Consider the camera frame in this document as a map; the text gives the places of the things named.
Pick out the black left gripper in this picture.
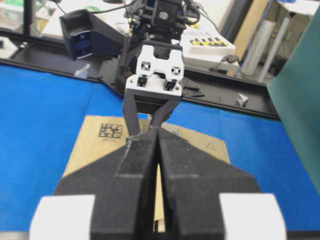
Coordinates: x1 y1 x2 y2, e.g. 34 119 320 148
122 41 185 136

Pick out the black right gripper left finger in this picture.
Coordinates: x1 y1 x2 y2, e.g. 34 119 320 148
29 132 157 240

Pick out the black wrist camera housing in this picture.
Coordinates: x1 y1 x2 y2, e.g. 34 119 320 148
59 9 126 61

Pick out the black table frame rail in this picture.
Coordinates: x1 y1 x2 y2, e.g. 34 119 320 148
0 28 280 120

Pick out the brown cardboard box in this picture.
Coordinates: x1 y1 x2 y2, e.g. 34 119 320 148
62 116 229 236

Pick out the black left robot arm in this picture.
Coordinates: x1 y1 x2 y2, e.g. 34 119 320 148
122 0 194 136

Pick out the white equipment box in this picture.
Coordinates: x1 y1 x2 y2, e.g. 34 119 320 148
180 18 239 72

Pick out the dark green backdrop panel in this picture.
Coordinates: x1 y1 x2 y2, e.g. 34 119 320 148
267 11 320 184

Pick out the blue table cloth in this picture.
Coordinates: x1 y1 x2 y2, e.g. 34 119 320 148
0 65 320 232

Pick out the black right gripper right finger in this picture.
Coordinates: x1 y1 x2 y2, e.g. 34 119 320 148
158 129 287 240

